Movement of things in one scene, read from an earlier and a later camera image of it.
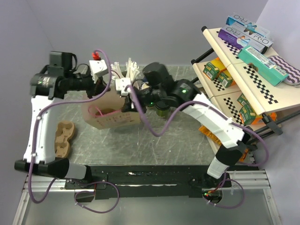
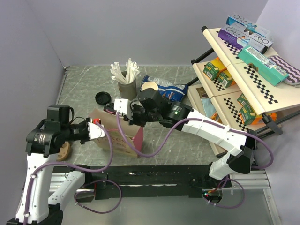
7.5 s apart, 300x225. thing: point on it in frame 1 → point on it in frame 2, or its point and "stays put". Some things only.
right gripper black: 127,106 → 134,121
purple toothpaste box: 240,38 stays put
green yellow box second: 225,78 stays put
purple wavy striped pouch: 293,78 stays put
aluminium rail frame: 240,179 stays put
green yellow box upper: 212,69 stays put
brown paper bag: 105,111 → 133,133
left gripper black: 96,88 → 86,122
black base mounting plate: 149,181 stays put
